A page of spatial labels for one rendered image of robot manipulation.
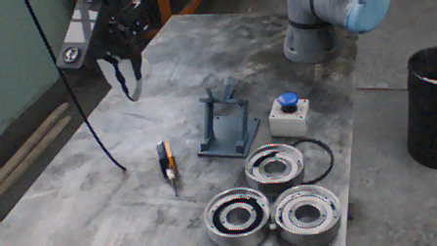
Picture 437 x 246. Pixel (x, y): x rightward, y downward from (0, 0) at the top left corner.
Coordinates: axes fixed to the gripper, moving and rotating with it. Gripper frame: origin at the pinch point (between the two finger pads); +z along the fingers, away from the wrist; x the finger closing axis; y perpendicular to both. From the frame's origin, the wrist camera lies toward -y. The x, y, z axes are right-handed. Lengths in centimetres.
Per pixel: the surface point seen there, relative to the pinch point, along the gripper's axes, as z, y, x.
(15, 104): 76, 95, 151
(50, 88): 85, 123, 155
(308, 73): 20.6, 39.6, -20.4
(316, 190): 15.8, -2.9, -30.7
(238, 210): 16.0, -8.6, -18.9
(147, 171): 17.3, -0.2, 2.8
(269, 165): 16.8, 3.2, -20.9
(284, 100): 12.1, 16.9, -21.0
